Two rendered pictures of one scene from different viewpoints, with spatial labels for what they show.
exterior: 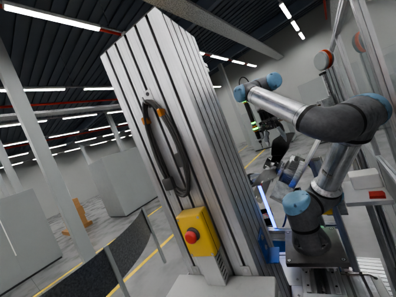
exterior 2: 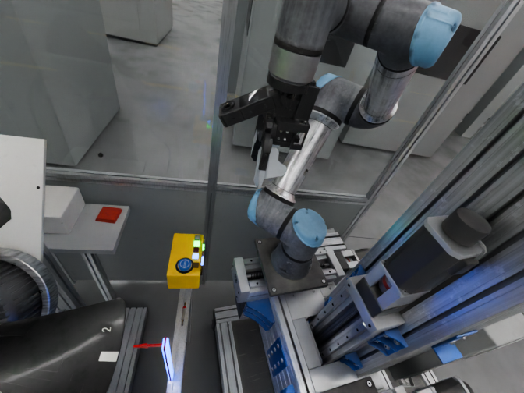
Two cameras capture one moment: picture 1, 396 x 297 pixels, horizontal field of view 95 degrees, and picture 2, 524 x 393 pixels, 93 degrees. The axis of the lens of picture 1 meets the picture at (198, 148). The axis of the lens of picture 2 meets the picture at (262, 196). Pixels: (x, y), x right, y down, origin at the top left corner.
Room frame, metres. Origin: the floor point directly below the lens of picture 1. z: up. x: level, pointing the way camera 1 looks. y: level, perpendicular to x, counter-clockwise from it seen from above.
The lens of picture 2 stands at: (1.31, -0.14, 1.81)
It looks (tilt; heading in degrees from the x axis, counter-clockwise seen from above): 43 degrees down; 216
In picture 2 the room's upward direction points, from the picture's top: 17 degrees clockwise
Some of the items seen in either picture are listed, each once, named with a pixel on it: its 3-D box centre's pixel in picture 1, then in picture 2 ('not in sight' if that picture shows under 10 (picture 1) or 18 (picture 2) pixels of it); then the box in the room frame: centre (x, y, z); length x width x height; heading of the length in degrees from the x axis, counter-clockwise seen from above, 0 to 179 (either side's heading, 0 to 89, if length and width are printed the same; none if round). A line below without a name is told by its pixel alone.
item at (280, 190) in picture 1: (281, 192); not in sight; (1.48, -0.51, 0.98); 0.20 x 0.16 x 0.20; 53
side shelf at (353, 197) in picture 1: (363, 191); (76, 226); (1.30, -1.03, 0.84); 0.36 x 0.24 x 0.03; 143
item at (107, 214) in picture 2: (376, 194); (108, 214); (1.18, -1.00, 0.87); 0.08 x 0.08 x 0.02; 46
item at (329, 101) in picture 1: (326, 102); not in sight; (1.52, -1.14, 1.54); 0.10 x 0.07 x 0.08; 88
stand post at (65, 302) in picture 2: (339, 223); (68, 304); (1.45, -0.87, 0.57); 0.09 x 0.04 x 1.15; 143
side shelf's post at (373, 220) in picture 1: (382, 243); (100, 275); (1.30, -1.03, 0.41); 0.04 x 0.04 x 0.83; 53
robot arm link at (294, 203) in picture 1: (300, 208); (303, 232); (0.78, -0.32, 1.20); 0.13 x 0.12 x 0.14; 105
